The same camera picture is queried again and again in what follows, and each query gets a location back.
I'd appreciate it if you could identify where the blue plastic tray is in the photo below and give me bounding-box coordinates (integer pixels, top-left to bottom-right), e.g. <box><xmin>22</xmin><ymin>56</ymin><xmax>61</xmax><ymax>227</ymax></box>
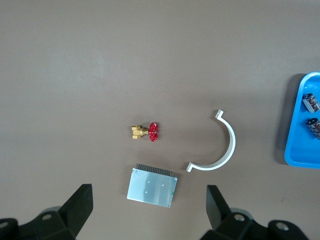
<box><xmin>284</xmin><ymin>71</ymin><xmax>320</xmax><ymax>169</ymax></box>

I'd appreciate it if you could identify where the white curved pipe clamp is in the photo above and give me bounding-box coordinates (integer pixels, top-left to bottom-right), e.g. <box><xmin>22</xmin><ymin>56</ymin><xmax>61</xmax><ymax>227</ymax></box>
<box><xmin>186</xmin><ymin>109</ymin><xmax>237</xmax><ymax>173</ymax></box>

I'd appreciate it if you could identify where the brass valve with red handle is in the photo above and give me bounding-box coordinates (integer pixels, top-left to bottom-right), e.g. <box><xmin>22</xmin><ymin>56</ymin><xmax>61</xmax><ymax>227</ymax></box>
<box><xmin>130</xmin><ymin>122</ymin><xmax>160</xmax><ymax>142</ymax></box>

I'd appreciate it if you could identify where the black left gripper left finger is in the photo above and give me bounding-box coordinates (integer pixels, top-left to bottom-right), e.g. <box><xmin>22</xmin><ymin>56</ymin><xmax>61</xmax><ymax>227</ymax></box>
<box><xmin>33</xmin><ymin>184</ymin><xmax>94</xmax><ymax>240</ymax></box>

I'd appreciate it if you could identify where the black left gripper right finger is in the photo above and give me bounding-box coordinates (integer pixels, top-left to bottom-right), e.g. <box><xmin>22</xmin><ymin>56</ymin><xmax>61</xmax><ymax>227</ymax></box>
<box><xmin>201</xmin><ymin>185</ymin><xmax>270</xmax><ymax>240</ymax></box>

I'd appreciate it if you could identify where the dark brown electrolytic capacitor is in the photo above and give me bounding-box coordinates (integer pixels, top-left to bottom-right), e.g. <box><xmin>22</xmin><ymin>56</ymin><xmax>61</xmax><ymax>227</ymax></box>
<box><xmin>301</xmin><ymin>92</ymin><xmax>320</xmax><ymax>113</ymax></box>
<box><xmin>305</xmin><ymin>117</ymin><xmax>320</xmax><ymax>140</ymax></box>

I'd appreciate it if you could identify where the silver metal power supply box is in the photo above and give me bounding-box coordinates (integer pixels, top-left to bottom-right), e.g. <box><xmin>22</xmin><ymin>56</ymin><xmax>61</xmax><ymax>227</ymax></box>
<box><xmin>126</xmin><ymin>163</ymin><xmax>179</xmax><ymax>208</ymax></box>

